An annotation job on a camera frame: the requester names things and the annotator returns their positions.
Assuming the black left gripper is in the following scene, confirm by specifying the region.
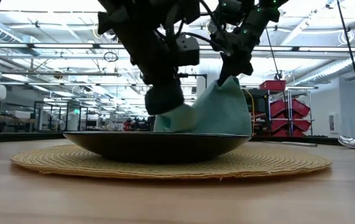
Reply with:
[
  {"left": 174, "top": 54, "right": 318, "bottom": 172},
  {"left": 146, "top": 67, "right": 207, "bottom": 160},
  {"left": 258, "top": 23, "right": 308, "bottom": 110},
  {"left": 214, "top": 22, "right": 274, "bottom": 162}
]
[{"left": 98, "top": 0, "right": 185, "bottom": 116}]

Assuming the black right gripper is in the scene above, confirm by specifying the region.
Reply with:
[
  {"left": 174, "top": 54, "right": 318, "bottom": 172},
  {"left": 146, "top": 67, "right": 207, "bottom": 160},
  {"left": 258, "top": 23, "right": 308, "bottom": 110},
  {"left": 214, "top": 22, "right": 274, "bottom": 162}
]
[{"left": 216, "top": 6, "right": 280, "bottom": 86}]

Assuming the teal cloth napkin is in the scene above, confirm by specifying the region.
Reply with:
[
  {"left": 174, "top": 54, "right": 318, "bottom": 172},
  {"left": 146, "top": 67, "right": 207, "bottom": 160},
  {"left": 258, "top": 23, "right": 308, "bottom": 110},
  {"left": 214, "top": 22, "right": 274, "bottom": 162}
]
[{"left": 153, "top": 75, "right": 253, "bottom": 136}]

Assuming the dark patterned plate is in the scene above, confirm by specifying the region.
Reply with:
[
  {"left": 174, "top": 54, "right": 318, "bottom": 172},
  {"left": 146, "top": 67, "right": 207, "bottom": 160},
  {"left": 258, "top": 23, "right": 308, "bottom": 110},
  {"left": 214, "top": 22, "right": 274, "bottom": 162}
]
[{"left": 62, "top": 131, "right": 252, "bottom": 164}]

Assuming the silver knife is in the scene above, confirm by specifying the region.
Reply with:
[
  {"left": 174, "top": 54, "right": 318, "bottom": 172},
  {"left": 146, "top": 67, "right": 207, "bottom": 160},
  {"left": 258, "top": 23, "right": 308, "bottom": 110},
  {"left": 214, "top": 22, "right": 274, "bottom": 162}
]
[{"left": 262, "top": 141, "right": 318, "bottom": 148}]

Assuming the round yellow woven placemat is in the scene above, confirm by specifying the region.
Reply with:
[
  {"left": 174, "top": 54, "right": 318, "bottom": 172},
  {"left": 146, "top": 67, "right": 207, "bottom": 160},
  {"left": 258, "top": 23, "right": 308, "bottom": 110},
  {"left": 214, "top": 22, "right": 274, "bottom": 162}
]
[{"left": 10, "top": 143, "right": 333, "bottom": 180}]

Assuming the white building column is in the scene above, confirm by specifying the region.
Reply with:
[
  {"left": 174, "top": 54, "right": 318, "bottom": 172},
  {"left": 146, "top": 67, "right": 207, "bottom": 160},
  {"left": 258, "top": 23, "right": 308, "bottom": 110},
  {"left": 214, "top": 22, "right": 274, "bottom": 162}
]
[{"left": 195, "top": 67, "right": 220, "bottom": 105}]

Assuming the black monitor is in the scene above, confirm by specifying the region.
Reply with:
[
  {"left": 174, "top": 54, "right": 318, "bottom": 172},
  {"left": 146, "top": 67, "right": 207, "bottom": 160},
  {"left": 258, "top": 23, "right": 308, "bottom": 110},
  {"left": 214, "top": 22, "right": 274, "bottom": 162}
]
[{"left": 245, "top": 88, "right": 270, "bottom": 113}]

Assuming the red box on rack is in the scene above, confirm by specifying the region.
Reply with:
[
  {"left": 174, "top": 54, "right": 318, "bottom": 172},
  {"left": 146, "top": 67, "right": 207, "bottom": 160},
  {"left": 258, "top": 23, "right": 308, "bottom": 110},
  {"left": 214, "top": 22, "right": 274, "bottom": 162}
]
[{"left": 259, "top": 80, "right": 287, "bottom": 91}]

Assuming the silver metal shelf rack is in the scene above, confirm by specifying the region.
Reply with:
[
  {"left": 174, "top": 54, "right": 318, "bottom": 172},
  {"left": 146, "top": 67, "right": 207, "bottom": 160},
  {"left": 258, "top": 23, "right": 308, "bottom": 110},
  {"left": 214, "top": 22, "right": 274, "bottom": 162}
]
[{"left": 267, "top": 86, "right": 318, "bottom": 138}]

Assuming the thin black slanted pole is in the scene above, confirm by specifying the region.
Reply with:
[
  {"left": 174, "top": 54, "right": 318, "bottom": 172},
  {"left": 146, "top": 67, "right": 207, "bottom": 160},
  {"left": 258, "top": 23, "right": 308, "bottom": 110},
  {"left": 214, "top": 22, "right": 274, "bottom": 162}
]
[{"left": 335, "top": 0, "right": 355, "bottom": 124}]

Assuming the cluttered background workbench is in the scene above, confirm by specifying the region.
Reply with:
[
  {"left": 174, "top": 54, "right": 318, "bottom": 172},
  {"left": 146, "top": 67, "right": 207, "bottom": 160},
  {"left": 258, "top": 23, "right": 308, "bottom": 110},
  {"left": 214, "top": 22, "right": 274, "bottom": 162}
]
[{"left": 0, "top": 111, "right": 37, "bottom": 134}]

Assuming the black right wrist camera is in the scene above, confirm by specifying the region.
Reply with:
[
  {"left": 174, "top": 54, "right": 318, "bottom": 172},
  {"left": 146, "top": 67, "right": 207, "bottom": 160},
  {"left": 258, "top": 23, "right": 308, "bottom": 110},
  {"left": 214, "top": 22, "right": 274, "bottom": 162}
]
[{"left": 210, "top": 29, "right": 231, "bottom": 57}]

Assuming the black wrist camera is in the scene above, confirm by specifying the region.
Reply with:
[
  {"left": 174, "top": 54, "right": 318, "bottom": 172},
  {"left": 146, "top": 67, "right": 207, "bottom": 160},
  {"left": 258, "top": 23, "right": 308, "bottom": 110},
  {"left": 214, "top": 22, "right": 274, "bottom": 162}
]
[
  {"left": 177, "top": 33, "right": 201, "bottom": 67},
  {"left": 210, "top": 29, "right": 231, "bottom": 57}
]

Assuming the yellow hanging cable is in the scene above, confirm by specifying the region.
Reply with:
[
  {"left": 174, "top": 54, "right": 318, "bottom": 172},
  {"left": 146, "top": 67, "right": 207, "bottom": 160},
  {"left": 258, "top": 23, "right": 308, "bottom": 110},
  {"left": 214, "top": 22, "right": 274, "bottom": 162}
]
[{"left": 244, "top": 89, "right": 256, "bottom": 135}]

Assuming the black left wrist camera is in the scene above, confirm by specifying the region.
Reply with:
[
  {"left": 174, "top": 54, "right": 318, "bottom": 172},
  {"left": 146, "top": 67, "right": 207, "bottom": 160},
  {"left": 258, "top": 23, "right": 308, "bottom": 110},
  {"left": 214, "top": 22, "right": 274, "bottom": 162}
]
[{"left": 177, "top": 33, "right": 201, "bottom": 67}]

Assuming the black hanging cable loop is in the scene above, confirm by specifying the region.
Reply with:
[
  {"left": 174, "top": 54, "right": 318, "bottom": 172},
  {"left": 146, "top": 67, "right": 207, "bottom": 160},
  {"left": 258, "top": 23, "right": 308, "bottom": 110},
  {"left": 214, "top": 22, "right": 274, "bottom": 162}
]
[{"left": 103, "top": 51, "right": 119, "bottom": 62}]

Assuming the silver spiral air duct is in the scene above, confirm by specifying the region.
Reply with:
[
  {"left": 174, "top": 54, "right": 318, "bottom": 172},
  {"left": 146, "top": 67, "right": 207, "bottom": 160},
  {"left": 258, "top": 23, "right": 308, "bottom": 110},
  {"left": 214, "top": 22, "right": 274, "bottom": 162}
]
[
  {"left": 0, "top": 17, "right": 41, "bottom": 57},
  {"left": 292, "top": 52, "right": 355, "bottom": 86}
]

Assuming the black metal cage frame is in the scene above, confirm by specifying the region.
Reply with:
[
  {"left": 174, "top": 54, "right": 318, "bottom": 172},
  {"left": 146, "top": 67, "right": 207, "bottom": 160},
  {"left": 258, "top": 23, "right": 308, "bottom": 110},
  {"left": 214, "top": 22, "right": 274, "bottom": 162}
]
[{"left": 33, "top": 101, "right": 90, "bottom": 132}]

